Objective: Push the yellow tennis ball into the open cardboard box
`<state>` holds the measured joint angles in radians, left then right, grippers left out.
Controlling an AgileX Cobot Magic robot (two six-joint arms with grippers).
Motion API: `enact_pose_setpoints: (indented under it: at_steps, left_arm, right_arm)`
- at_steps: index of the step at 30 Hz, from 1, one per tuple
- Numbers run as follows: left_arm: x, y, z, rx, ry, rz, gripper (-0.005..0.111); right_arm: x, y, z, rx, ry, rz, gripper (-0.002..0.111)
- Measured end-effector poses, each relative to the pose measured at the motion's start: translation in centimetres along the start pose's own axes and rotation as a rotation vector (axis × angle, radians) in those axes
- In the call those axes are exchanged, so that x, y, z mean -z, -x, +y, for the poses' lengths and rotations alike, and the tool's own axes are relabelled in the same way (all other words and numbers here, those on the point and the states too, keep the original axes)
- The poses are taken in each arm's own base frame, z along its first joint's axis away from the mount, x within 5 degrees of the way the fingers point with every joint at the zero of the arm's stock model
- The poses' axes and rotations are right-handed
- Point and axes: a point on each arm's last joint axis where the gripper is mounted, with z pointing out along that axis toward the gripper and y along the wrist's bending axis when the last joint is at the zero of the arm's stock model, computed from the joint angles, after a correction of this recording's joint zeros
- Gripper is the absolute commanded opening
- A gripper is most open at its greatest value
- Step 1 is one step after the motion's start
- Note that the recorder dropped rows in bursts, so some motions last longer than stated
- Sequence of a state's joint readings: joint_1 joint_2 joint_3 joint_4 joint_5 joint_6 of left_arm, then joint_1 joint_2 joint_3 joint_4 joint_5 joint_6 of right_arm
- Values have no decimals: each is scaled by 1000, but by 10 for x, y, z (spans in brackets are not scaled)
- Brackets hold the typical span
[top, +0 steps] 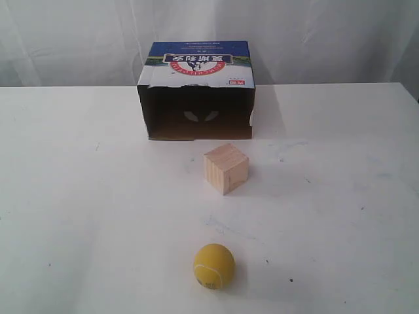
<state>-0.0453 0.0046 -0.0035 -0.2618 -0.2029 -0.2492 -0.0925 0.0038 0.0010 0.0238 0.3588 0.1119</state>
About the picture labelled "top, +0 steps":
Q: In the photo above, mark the light wooden cube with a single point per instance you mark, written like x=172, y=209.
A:
x=226, y=168

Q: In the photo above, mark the blue white cardboard box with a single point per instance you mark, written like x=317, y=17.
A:
x=197, y=90

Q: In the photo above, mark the yellow rubber ball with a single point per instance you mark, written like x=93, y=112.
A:
x=214, y=266

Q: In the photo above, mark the white backdrop curtain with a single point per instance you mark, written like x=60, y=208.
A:
x=100, y=43

